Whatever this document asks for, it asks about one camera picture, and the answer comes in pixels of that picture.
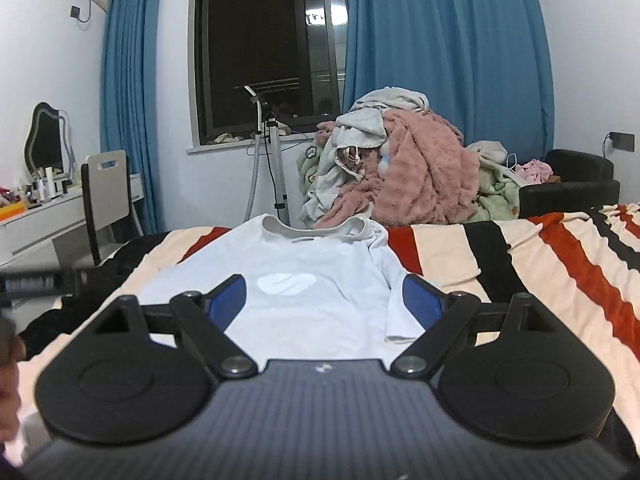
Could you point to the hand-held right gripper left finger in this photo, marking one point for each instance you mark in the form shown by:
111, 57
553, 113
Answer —
232, 301

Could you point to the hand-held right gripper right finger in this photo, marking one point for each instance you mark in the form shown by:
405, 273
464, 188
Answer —
420, 301

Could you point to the white t-shirt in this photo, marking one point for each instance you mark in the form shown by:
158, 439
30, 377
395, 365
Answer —
300, 320

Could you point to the person's left hand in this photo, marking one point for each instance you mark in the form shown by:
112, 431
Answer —
7, 385

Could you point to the white dressing table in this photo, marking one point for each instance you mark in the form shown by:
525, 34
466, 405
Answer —
40, 222

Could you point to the orange box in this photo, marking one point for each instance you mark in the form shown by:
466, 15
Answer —
11, 212

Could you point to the dark cloth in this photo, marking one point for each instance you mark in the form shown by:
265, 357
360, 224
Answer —
116, 260

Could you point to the group of cosmetic bottles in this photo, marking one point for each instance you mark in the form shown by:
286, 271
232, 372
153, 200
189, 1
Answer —
50, 185

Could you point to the grey chair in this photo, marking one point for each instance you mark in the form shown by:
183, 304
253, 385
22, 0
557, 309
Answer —
106, 195

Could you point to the pink fuzzy blanket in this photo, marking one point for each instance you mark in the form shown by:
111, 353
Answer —
425, 175

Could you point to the light green blanket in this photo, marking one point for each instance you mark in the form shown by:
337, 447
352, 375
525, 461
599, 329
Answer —
495, 195

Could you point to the striped blanket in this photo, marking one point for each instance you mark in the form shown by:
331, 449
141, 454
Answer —
550, 260

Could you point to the wavy framed mirror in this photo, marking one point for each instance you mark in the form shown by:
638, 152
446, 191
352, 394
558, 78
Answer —
47, 140

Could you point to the garment steamer stand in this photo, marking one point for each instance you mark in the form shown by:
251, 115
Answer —
275, 160

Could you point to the green flower fleece blanket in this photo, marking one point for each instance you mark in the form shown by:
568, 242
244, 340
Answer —
310, 170

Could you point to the plaid cloth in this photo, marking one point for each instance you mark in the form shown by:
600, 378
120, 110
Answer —
350, 160

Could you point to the beige cloth on windowsill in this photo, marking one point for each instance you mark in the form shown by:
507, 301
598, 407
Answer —
227, 138

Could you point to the cream cloth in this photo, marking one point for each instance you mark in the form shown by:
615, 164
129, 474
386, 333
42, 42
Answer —
487, 151

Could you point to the pink cloth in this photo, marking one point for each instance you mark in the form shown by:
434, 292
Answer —
534, 171

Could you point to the grey white garment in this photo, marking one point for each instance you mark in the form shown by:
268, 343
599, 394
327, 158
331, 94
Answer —
356, 130

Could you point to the black armchair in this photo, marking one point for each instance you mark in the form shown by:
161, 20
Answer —
570, 185

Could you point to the blue curtain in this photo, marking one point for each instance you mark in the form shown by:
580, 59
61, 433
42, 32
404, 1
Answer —
450, 35
130, 110

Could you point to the beige garment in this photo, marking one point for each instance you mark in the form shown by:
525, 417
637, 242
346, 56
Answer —
390, 99

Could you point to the dark window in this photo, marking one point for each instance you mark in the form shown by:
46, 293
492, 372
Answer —
260, 60

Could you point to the black wall socket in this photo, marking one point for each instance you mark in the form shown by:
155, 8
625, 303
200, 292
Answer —
621, 141

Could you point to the small wall socket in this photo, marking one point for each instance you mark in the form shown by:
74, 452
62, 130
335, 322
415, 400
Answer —
76, 12

